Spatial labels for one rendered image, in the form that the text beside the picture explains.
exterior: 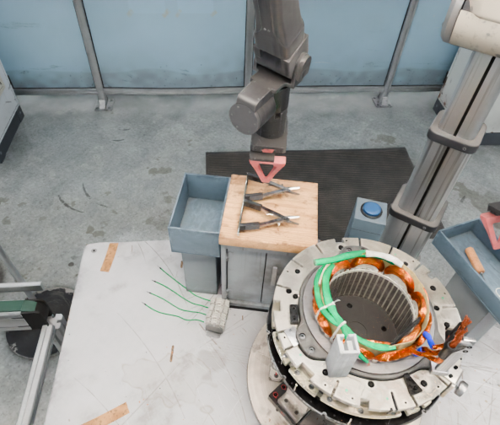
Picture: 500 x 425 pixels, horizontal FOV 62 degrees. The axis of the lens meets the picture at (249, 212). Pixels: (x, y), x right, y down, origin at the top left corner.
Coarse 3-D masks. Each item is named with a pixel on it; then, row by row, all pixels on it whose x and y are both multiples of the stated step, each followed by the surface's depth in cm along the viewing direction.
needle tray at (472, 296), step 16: (464, 224) 90; (480, 224) 91; (448, 240) 87; (464, 240) 92; (480, 240) 92; (448, 256) 88; (464, 256) 89; (480, 256) 89; (496, 256) 89; (464, 272) 85; (496, 272) 87; (448, 288) 92; (464, 288) 88; (480, 288) 82; (464, 304) 89; (480, 304) 84; (496, 304) 79; (480, 320) 86; (496, 320) 91; (480, 336) 96
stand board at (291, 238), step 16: (240, 176) 97; (240, 192) 93; (256, 192) 94; (304, 192) 94; (240, 208) 90; (272, 208) 91; (288, 208) 91; (304, 208) 91; (224, 224) 87; (272, 224) 88; (288, 224) 88; (304, 224) 88; (224, 240) 85; (240, 240) 85; (256, 240) 85; (272, 240) 85; (288, 240) 85; (304, 240) 85
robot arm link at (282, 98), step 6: (282, 90) 71; (288, 90) 72; (276, 96) 71; (282, 96) 72; (288, 96) 73; (276, 102) 72; (282, 102) 73; (276, 108) 73; (282, 108) 74; (276, 114) 75
